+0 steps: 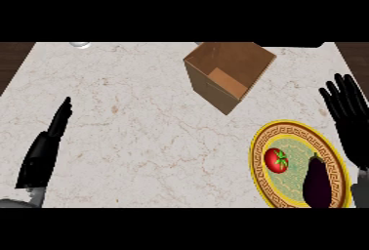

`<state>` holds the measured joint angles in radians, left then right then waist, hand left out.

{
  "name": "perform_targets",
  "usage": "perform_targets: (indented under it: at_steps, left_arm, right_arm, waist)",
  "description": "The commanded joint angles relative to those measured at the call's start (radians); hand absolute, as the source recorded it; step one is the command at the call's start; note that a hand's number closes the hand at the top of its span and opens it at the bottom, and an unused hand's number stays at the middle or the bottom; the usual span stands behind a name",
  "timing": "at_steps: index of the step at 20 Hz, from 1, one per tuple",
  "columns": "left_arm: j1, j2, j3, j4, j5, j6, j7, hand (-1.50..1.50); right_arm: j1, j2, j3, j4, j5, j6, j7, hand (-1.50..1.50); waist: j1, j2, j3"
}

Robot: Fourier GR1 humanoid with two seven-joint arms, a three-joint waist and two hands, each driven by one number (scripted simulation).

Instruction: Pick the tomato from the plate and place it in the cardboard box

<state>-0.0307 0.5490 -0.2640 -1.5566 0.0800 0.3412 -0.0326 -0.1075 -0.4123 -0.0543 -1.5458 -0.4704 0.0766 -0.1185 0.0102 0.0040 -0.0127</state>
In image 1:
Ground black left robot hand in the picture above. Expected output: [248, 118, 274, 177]
[15, 96, 75, 189]

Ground dark purple eggplant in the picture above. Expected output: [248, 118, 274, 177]
[301, 151, 335, 209]

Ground yellow patterned plate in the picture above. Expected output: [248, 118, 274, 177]
[248, 119, 354, 209]

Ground pale grey round object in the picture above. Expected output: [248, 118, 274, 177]
[68, 42, 93, 50]

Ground black flat object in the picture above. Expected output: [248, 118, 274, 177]
[252, 42, 326, 49]

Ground brown cardboard box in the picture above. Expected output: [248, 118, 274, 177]
[181, 42, 277, 116]

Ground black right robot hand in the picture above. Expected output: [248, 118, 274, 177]
[319, 72, 369, 170]

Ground red tomato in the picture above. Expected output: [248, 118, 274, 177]
[263, 147, 291, 175]

